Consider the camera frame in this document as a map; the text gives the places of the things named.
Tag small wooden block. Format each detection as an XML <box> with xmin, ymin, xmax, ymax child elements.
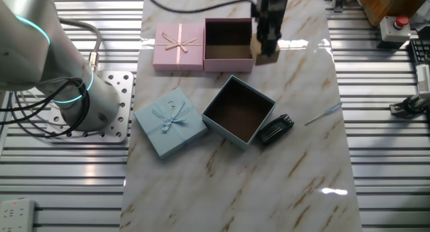
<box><xmin>250</xmin><ymin>32</ymin><xmax>282</xmax><ymax>67</ymax></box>

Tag marble pattern table mat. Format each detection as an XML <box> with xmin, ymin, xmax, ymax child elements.
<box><xmin>119</xmin><ymin>0</ymin><xmax>363</xmax><ymax>232</ymax></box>

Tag small camera on mount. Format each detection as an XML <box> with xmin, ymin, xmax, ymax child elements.
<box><xmin>389</xmin><ymin>92</ymin><xmax>430</xmax><ymax>118</ymax></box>

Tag thick grey base cable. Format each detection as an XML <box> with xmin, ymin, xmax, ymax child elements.
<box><xmin>59</xmin><ymin>18</ymin><xmax>103</xmax><ymax>71</ymax></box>

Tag clear plastic pipette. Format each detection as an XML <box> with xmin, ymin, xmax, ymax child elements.
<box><xmin>304</xmin><ymin>102</ymin><xmax>343</xmax><ymax>127</ymax></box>

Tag silver ribbed camera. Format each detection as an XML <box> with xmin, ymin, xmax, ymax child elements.
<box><xmin>415</xmin><ymin>63</ymin><xmax>430</xmax><ymax>95</ymax></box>

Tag white power strip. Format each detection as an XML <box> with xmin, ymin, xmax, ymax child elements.
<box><xmin>0</xmin><ymin>197</ymin><xmax>37</xmax><ymax>232</ymax></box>

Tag pink lid with bow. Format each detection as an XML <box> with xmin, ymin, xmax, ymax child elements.
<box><xmin>153</xmin><ymin>22</ymin><xmax>205</xmax><ymax>72</ymax></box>

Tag grey metal clamp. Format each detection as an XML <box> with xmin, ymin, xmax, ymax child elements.
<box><xmin>331</xmin><ymin>0</ymin><xmax>353</xmax><ymax>13</ymax></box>

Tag brown cardboard box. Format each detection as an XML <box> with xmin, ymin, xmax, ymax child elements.
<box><xmin>355</xmin><ymin>0</ymin><xmax>430</xmax><ymax>27</ymax></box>

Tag black base cable bundle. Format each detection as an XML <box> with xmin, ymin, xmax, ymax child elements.
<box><xmin>0</xmin><ymin>77</ymin><xmax>91</xmax><ymax>139</ymax></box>

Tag pink open gift box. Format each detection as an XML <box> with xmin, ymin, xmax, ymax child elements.
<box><xmin>203</xmin><ymin>17</ymin><xmax>255</xmax><ymax>73</ymax></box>

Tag light blue lid with bow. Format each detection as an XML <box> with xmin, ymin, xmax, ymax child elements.
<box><xmin>133</xmin><ymin>87</ymin><xmax>208</xmax><ymax>160</ymax></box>

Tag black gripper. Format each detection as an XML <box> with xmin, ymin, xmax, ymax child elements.
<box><xmin>251</xmin><ymin>0</ymin><xmax>290</xmax><ymax>57</ymax></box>

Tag black hex key set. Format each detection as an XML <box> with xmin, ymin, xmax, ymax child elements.
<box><xmin>255</xmin><ymin>113</ymin><xmax>296</xmax><ymax>146</ymax></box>

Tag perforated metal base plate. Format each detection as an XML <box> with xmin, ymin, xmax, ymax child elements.
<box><xmin>45</xmin><ymin>70</ymin><xmax>135</xmax><ymax>145</ymax></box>

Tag emergency stop button box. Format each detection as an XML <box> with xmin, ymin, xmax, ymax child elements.
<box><xmin>379</xmin><ymin>15</ymin><xmax>413</xmax><ymax>44</ymax></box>

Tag light blue open gift box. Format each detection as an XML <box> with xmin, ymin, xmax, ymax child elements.
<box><xmin>201</xmin><ymin>74</ymin><xmax>277</xmax><ymax>151</ymax></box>

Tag black keyboard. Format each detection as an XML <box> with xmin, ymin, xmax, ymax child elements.
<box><xmin>408</xmin><ymin>39</ymin><xmax>430</xmax><ymax>67</ymax></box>

